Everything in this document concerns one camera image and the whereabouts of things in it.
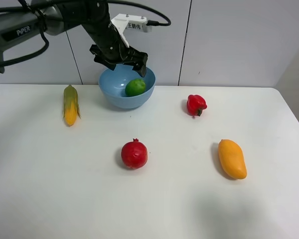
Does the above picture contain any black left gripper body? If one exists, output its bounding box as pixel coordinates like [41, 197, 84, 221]
[89, 23, 148, 66]

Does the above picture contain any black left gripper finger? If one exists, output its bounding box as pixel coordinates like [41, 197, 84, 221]
[132, 59, 147, 77]
[103, 62, 116, 71]

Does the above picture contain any green lime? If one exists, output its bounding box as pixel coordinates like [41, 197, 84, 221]
[125, 79, 146, 97]

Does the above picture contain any red pomegranate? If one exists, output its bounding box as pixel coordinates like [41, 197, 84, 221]
[121, 138, 148, 169]

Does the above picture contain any yellow mango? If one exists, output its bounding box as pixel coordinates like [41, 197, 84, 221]
[218, 139, 247, 180]

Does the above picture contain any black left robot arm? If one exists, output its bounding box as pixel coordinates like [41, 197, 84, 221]
[0, 0, 148, 77]

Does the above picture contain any blue plastic bowl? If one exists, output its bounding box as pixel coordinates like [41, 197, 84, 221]
[98, 64, 156, 109]

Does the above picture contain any yellow corn cob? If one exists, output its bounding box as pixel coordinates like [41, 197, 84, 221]
[63, 85, 81, 126]

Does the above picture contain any red bell pepper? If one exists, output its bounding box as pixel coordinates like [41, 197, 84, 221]
[186, 95, 207, 117]

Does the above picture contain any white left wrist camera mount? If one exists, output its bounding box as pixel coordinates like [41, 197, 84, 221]
[111, 14, 152, 48]

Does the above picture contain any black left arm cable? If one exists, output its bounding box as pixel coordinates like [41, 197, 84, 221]
[0, 0, 171, 74]

